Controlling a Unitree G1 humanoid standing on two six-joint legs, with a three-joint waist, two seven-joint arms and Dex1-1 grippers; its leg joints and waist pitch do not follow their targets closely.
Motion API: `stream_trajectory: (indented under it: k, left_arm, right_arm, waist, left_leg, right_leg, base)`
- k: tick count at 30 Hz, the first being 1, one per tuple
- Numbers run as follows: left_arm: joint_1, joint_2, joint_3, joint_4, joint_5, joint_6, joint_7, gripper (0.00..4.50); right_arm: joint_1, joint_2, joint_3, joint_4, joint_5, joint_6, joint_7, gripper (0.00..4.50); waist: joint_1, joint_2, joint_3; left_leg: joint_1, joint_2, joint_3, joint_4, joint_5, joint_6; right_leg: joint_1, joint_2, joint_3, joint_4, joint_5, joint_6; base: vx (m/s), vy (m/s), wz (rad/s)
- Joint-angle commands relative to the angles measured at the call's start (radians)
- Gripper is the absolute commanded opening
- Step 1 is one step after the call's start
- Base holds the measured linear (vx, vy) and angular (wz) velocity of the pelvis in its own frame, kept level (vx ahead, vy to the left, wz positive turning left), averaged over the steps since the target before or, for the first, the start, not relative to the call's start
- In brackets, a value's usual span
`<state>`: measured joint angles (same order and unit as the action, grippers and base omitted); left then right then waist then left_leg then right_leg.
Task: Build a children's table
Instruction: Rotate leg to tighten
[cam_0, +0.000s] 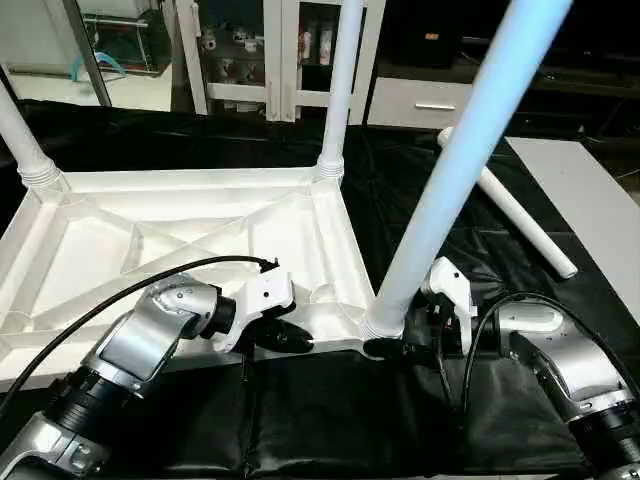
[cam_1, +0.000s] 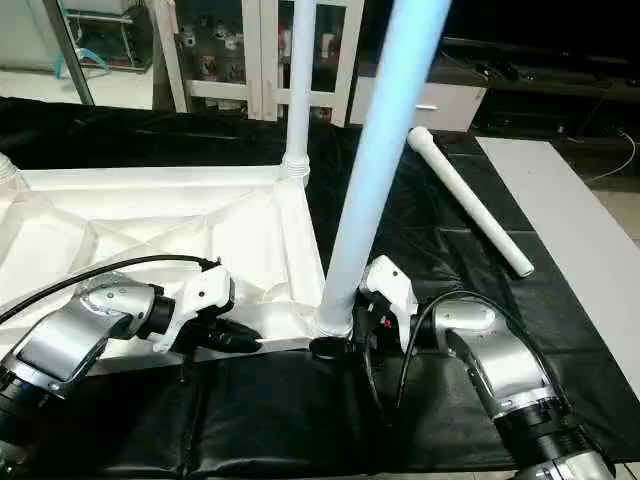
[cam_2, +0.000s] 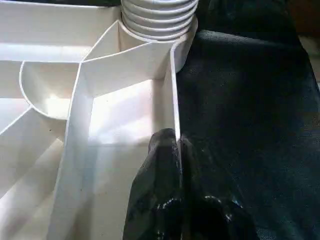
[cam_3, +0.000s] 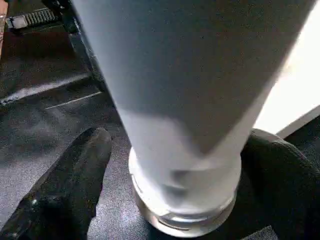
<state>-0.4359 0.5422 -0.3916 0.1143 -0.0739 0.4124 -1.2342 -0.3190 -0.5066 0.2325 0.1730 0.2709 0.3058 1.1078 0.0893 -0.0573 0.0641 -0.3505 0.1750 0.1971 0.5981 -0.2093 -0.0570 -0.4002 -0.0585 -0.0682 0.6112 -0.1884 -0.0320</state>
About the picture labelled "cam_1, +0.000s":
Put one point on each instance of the white plastic table top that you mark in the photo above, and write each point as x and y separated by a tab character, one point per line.
150	220

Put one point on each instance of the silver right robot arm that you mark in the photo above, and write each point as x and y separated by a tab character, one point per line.
500	360

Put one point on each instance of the black plastic mat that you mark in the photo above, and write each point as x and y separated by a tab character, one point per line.
280	420

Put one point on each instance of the white side board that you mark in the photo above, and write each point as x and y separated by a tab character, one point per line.
570	220

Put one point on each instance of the white drawer unit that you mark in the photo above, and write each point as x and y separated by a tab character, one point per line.
450	105

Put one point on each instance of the white glass door cabinet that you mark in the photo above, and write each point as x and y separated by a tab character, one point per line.
230	50

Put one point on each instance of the teal small stool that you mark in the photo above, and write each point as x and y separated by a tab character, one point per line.
82	64

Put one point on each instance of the grey metal storage rack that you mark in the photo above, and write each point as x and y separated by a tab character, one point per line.
110	35

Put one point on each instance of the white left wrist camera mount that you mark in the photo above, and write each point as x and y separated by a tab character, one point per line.
195	300

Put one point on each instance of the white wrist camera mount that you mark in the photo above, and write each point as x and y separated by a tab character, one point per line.
195	300
390	290

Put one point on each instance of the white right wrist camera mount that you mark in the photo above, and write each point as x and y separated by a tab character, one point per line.
390	290

